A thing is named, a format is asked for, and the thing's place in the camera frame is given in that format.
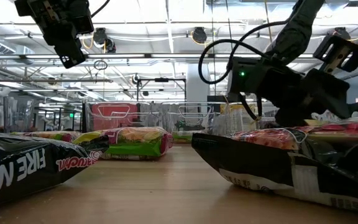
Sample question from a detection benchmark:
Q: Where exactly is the black metal gantry frame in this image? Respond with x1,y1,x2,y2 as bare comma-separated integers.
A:
136,77,188,102

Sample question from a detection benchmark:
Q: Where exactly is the red board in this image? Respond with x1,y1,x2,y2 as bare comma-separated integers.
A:
91,103,140,131

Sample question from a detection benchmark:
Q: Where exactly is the black hanging cable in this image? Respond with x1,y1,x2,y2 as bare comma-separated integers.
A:
225,0,234,60

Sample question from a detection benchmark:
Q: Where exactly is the clear plastic cup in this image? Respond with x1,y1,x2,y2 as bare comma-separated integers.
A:
3,95,34,133

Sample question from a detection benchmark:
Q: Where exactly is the yellow hanging cable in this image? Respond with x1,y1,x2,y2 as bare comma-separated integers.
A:
264,0,273,32

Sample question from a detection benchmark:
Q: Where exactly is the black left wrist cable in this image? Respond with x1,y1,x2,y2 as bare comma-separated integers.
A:
90,0,111,19

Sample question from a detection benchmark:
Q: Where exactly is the floral patterned cloth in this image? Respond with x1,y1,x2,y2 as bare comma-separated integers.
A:
310,110,343,122

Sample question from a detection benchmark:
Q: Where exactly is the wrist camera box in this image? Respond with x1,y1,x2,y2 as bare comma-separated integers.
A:
313,34,358,75
14,0,59,23

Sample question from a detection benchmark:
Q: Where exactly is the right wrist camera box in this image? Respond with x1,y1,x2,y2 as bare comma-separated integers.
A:
313,34,358,75

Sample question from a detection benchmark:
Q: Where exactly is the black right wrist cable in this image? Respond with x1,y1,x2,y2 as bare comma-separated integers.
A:
197,19,288,85

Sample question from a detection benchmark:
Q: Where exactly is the black ceiling cord reel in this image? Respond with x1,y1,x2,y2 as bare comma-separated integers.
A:
333,27,352,41
191,26,209,44
91,27,117,53

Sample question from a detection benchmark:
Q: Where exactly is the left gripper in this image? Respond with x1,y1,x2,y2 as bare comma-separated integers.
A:
40,0,95,69

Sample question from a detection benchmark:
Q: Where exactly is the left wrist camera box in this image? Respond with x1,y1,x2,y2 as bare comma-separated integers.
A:
14,0,59,23

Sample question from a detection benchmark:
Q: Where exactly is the black fire noodle pack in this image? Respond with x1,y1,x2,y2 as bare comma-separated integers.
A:
0,130,111,210
191,123,358,216

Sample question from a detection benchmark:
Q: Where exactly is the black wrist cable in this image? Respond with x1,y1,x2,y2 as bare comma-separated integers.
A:
197,19,288,85
90,0,111,19

